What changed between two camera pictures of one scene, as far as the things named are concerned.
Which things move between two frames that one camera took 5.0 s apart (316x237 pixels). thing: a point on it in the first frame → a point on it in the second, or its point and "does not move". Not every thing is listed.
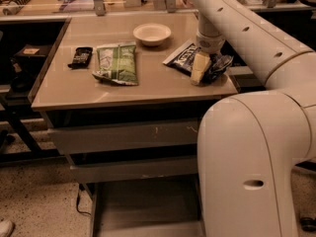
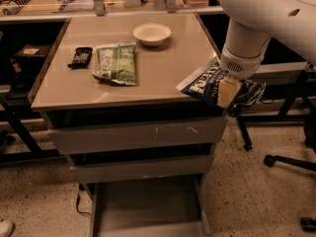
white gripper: [209, 45] → [242, 65]
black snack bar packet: [82, 58] does not move
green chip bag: [117, 64] does not move
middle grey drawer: [177, 166] does not move
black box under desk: [31, 57] does not move
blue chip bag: [183, 61] → [206, 84]
